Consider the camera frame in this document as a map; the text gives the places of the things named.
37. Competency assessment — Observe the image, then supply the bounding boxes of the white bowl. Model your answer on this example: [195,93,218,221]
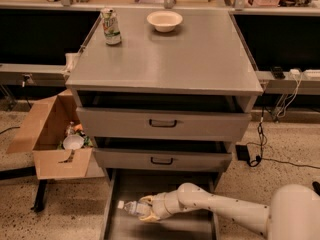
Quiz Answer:
[147,11,183,33]

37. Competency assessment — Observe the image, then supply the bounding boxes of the grey top drawer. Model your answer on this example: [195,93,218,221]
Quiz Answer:
[76,91,251,142]

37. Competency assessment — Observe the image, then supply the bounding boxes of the black device on rail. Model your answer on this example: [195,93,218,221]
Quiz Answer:
[270,66,285,80]

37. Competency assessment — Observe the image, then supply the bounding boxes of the clear blue plastic bottle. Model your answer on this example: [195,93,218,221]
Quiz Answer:
[117,200,151,217]

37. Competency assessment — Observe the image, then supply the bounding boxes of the white power strip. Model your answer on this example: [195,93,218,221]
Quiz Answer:
[290,68,320,80]

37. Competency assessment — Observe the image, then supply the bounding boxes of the small bottle in box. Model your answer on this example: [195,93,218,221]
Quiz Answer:
[65,122,75,136]

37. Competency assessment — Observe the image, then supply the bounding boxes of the grey drawer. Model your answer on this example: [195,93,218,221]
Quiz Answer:
[94,137,232,172]
[76,91,251,142]
[99,169,220,240]

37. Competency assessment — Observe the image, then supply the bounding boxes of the black cable on floor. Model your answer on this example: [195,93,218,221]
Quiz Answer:
[246,108,320,170]

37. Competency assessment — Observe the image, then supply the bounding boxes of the grey drawer cabinet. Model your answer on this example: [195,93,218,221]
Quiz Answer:
[65,7,264,240]

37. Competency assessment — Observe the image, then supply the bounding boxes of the grey middle drawer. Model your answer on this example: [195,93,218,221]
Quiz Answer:
[94,137,232,172]

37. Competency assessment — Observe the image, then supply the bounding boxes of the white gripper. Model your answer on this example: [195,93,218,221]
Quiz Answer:
[139,193,172,222]

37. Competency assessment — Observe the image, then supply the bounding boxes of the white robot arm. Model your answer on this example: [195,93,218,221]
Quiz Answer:
[139,183,320,240]

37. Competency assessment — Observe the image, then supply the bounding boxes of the cardboard box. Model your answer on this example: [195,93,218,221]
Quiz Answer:
[7,90,98,179]

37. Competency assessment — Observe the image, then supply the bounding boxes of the white cup in box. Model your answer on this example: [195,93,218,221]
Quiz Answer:
[63,135,84,150]

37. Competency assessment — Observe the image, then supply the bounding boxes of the grey bottom drawer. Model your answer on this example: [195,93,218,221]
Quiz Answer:
[99,169,220,240]

